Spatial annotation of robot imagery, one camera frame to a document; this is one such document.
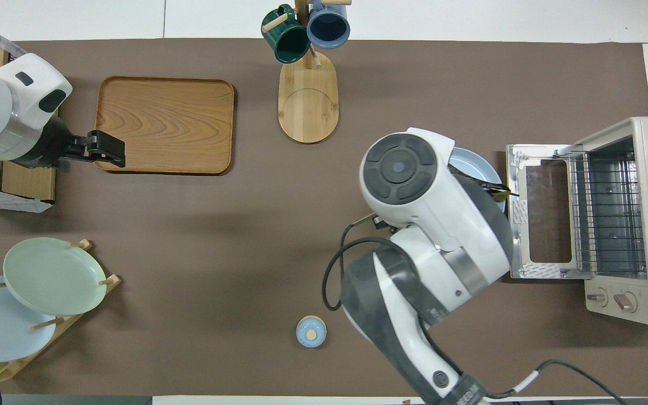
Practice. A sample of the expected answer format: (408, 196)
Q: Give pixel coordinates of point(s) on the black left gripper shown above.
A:
(54, 146)

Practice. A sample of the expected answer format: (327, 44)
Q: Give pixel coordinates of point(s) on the dark purple eggplant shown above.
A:
(504, 193)

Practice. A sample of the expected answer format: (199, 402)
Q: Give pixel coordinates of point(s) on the glass oven door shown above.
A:
(546, 214)

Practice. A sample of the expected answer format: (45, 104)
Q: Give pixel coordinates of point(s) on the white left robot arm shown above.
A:
(3, 107)

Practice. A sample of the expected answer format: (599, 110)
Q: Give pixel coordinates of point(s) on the silver oven knob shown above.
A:
(625, 302)
(597, 298)

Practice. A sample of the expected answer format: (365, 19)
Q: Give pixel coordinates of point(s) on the wooden serving tray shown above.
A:
(163, 125)

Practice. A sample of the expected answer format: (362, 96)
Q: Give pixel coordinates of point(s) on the pale green plate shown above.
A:
(54, 275)

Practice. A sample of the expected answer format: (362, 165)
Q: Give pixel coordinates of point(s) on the brown table mat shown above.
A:
(245, 253)

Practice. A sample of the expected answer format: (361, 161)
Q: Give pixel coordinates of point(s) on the wooden plate rack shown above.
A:
(71, 322)

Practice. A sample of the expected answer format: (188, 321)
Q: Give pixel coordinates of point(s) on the wooden mug tree stand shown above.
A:
(308, 107)

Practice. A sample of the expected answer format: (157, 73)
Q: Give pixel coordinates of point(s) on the dark green mug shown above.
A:
(286, 42)

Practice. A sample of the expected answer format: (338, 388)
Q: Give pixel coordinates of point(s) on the blue mug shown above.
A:
(328, 28)

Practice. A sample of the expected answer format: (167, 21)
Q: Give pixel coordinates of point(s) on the small blue lidded jar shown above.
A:
(311, 332)

